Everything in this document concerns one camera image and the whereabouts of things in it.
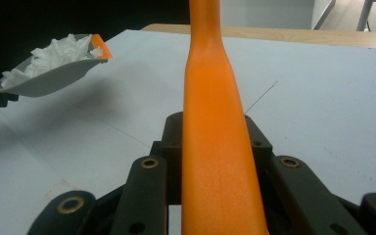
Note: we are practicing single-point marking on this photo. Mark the wooden table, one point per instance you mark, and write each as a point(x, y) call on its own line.
point(306, 36)

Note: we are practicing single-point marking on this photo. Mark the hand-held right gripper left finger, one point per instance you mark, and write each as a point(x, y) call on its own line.
point(171, 153)

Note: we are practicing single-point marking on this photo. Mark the pile of white paper scraps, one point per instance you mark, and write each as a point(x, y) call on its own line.
point(52, 57)

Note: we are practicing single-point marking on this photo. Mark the white cabinet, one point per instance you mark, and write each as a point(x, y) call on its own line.
point(267, 13)

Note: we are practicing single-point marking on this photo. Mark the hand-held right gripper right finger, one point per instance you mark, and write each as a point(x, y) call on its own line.
point(258, 140)

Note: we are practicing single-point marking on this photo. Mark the white desk frame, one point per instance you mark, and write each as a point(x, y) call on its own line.
point(365, 13)

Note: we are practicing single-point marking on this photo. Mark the orange hand brush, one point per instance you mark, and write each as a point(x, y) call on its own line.
point(215, 130)

